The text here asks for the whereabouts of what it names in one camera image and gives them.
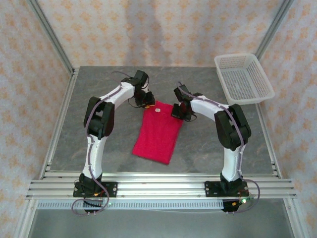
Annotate red t-shirt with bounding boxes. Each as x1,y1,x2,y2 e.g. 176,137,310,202
132,100,183,166

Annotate patterned white fabric backdrop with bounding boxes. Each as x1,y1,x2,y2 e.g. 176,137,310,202
0,0,317,238

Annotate white plastic mesh basket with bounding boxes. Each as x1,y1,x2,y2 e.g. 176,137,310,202
214,53,275,107

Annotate grey metal lower shelf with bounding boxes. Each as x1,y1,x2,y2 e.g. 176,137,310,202
27,209,295,238

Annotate aluminium mounting rail beam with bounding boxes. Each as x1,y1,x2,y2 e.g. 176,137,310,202
26,173,297,200

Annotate aluminium table side rail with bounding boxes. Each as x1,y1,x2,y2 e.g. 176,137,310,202
255,103,282,179
39,66,80,179

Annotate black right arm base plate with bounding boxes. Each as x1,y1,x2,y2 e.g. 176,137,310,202
204,180,249,198

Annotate white slotted cable duct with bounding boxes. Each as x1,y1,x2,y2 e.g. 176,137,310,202
36,199,225,211

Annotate aluminium frame post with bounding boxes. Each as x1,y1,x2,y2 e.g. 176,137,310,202
255,0,295,59
26,0,75,72

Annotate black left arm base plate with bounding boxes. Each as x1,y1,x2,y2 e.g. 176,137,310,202
72,181,118,198

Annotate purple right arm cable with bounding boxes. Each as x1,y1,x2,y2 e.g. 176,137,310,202
177,81,261,214

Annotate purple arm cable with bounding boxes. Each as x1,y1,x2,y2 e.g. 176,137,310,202
71,71,150,216
177,81,261,214

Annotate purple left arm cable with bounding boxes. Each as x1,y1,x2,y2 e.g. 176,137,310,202
71,71,150,216

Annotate aluminium frame leg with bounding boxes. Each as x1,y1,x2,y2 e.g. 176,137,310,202
283,198,310,238
13,198,38,238

